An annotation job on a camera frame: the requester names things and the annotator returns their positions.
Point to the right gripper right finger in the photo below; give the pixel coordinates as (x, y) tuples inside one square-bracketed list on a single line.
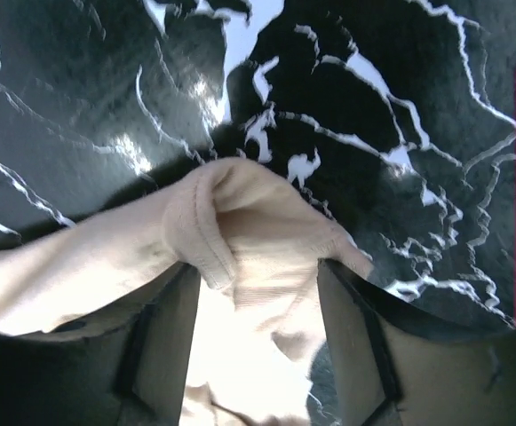
[(398, 365)]

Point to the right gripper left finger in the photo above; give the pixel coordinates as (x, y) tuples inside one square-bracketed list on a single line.
[(126, 364)]

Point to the black marble pattern mat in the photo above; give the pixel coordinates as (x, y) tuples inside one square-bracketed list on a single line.
[(103, 101)]

